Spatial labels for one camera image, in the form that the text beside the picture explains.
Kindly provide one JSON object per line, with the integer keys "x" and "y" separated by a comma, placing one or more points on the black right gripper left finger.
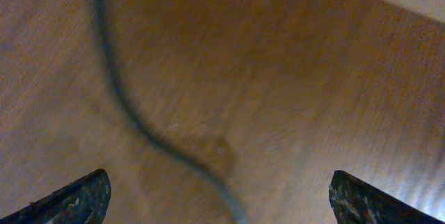
{"x": 82, "y": 201}

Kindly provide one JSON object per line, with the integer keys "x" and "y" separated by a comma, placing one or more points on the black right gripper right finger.
{"x": 354, "y": 201}

